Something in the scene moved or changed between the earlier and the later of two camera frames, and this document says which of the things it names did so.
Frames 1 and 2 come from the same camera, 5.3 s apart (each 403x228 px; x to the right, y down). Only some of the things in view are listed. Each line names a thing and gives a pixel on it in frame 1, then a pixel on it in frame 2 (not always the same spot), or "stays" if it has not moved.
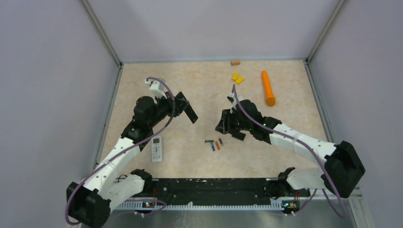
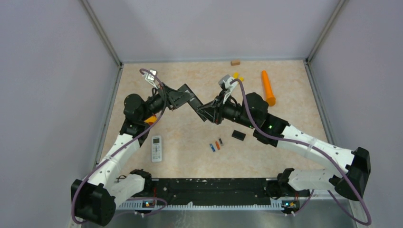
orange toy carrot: x=270 y=97 stays
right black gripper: x=225 y=126 to x=214 y=111
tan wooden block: x=235 y=62 stays
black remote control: x=191 y=114 to x=195 y=102
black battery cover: x=239 y=136 stays
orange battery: x=217 y=145 stays
